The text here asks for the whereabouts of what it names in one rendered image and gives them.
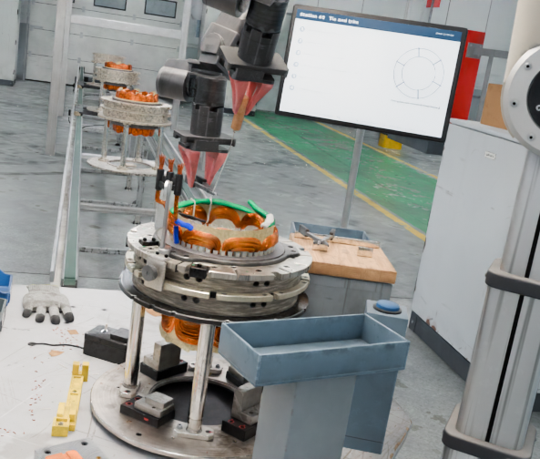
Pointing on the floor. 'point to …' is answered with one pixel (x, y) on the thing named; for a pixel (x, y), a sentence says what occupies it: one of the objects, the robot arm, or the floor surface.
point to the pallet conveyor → (70, 201)
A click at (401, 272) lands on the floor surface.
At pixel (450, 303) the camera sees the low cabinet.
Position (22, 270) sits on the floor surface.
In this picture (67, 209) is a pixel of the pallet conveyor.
